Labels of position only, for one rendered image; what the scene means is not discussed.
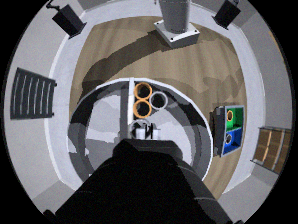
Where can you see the bronze bushing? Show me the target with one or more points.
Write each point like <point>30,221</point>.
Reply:
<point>140,86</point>
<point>136,105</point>
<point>229,115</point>

